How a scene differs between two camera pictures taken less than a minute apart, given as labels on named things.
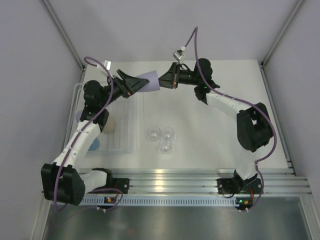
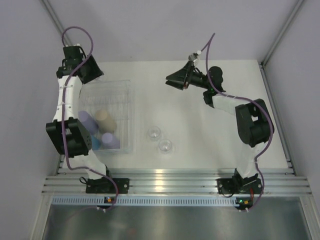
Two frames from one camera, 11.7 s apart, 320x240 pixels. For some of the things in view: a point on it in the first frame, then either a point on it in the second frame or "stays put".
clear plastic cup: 153,132 stays put
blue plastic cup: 95,145 stays put
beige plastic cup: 109,127 stays put
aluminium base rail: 278,182 stays put
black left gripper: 137,83 to 95,71
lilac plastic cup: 153,84 to 109,142
